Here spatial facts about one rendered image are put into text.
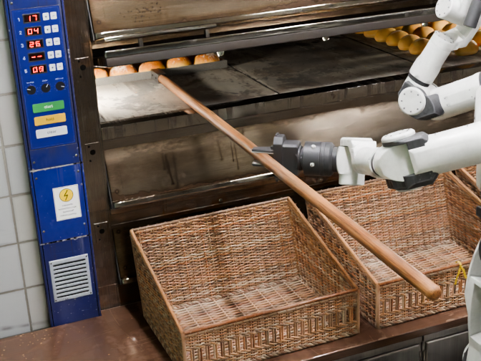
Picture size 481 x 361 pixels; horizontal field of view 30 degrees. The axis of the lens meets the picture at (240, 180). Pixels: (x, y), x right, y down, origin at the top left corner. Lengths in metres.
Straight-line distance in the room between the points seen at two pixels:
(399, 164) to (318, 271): 0.90
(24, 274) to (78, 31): 0.76
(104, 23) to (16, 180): 0.52
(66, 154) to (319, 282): 0.89
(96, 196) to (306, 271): 0.72
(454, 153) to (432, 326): 0.91
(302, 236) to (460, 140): 1.05
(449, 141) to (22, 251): 1.38
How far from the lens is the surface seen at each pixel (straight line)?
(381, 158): 2.06
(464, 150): 1.99
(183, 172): 2.82
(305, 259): 2.94
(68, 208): 2.73
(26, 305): 2.87
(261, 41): 2.65
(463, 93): 2.45
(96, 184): 2.76
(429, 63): 2.49
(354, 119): 3.05
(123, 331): 2.80
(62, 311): 2.87
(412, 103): 2.48
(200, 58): 3.30
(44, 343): 2.80
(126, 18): 2.65
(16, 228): 2.76
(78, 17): 2.63
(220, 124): 2.58
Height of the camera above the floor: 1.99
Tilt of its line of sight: 21 degrees down
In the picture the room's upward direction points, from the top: 3 degrees counter-clockwise
